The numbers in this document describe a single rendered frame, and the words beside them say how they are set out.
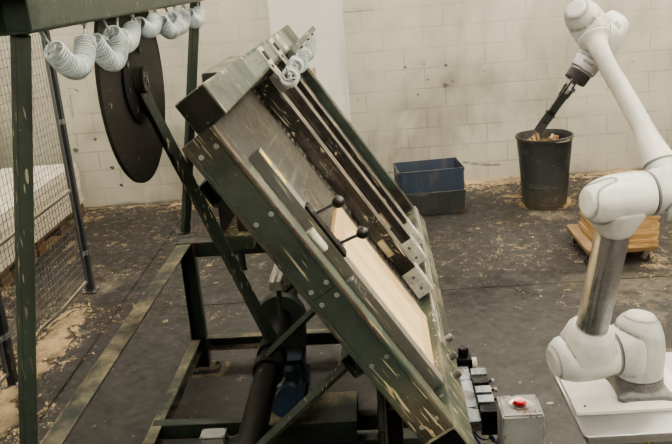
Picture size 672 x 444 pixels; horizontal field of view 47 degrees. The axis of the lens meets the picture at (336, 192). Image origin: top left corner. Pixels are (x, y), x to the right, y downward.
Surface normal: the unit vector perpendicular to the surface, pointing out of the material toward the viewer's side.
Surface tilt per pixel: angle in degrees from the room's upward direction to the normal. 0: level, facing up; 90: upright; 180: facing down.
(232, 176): 90
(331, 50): 90
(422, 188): 90
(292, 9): 90
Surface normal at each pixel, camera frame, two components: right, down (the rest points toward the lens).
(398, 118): -0.03, 0.28
